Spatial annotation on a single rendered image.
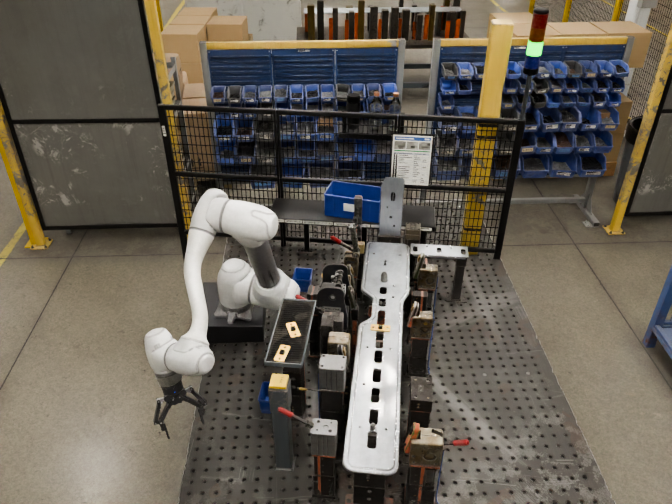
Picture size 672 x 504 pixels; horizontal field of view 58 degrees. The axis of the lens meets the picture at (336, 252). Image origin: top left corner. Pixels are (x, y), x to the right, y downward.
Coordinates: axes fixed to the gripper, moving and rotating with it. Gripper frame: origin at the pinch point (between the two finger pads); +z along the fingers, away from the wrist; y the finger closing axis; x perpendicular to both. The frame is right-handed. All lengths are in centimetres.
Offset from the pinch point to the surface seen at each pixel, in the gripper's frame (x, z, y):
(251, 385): -28.8, 10.3, -33.6
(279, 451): 18.5, 13.9, -28.9
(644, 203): -125, 44, -397
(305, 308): -2, -28, -58
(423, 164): -64, -56, -158
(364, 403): 32, 0, -61
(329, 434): 45, -4, -41
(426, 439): 60, 3, -69
